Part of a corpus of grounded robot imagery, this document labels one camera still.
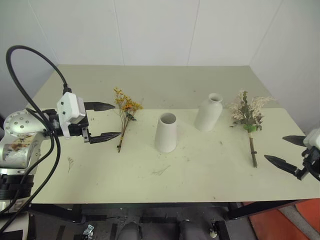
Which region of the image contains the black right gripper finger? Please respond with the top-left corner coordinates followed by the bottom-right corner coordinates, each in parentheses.
top-left (282, 135), bottom-right (306, 148)
top-left (263, 154), bottom-right (299, 176)

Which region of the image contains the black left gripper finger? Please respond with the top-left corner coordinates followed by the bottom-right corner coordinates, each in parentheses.
top-left (85, 101), bottom-right (117, 112)
top-left (89, 132), bottom-right (122, 145)

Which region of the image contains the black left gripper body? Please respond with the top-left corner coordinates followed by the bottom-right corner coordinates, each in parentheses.
top-left (66, 101), bottom-right (92, 145)

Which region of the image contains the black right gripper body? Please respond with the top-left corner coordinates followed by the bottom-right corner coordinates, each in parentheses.
top-left (294, 146), bottom-right (320, 182)

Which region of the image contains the white conical vase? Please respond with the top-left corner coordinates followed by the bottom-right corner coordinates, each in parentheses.
top-left (154, 112), bottom-right (179, 154)

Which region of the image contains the white bottle-shaped vase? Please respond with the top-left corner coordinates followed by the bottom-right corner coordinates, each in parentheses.
top-left (194, 92), bottom-right (224, 133)

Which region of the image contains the yellow dried flower bouquet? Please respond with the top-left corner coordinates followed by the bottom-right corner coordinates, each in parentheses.
top-left (113, 86), bottom-right (145, 154)

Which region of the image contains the white green dried flower bouquet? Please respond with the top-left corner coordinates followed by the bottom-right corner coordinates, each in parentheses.
top-left (225, 88), bottom-right (276, 169)

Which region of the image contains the silver metal caster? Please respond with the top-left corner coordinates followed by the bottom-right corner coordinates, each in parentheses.
top-left (81, 224), bottom-right (95, 236)

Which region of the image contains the dark rounded shape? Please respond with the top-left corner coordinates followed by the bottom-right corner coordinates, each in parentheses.
top-left (117, 221), bottom-right (144, 240)

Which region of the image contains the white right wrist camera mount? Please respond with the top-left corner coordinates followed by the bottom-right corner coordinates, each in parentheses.
top-left (302, 126), bottom-right (320, 149)

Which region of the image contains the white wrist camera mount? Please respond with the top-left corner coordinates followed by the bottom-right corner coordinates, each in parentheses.
top-left (302, 126), bottom-right (320, 149)
top-left (56, 91), bottom-right (87, 140)

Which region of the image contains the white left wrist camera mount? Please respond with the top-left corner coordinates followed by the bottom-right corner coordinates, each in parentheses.
top-left (56, 91), bottom-right (87, 140)

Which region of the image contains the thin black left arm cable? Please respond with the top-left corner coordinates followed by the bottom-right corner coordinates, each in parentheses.
top-left (0, 107), bottom-right (55, 216)

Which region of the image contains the black metal table frame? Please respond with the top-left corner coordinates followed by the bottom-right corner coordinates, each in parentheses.
top-left (28, 199), bottom-right (312, 224)

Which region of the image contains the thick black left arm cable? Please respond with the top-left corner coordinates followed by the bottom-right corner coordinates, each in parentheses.
top-left (0, 44), bottom-right (73, 232)

